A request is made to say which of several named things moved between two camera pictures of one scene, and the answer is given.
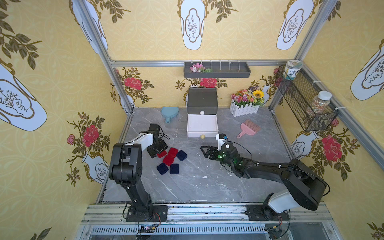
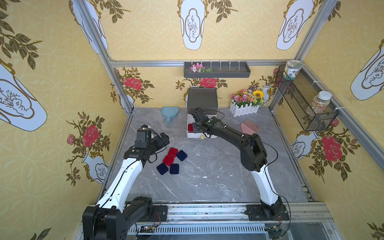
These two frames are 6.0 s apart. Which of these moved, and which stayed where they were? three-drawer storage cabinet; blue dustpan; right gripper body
Moved: right gripper body
Stayed: three-drawer storage cabinet; blue dustpan
